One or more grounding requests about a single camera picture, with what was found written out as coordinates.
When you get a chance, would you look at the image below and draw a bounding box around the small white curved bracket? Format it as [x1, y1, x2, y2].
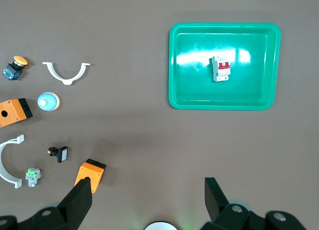
[41, 62, 91, 86]

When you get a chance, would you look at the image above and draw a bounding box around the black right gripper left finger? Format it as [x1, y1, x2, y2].
[0, 177, 93, 230]

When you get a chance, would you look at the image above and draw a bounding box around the large white curved bracket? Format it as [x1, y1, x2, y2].
[0, 134, 25, 189]

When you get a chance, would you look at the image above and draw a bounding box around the black square push button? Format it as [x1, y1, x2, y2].
[47, 146, 68, 163]

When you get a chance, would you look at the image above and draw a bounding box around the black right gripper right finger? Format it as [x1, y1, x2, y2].
[200, 177, 308, 230]

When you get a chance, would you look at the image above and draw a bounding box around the green grey selector switch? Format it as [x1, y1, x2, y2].
[25, 167, 42, 188]

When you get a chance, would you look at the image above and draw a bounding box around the green plastic tray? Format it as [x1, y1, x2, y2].
[168, 22, 282, 111]

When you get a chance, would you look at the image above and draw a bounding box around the light blue dome buzzer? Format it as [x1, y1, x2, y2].
[37, 92, 60, 112]

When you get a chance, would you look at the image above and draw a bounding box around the yellow mushroom push button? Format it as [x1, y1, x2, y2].
[1, 55, 28, 81]

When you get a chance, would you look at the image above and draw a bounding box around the orange button box black base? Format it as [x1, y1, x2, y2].
[74, 158, 107, 194]
[0, 98, 33, 128]

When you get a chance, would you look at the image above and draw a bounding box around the brown table cover mat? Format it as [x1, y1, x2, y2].
[0, 0, 319, 230]

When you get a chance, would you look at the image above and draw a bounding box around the white breaker with red switch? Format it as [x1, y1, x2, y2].
[208, 54, 231, 83]

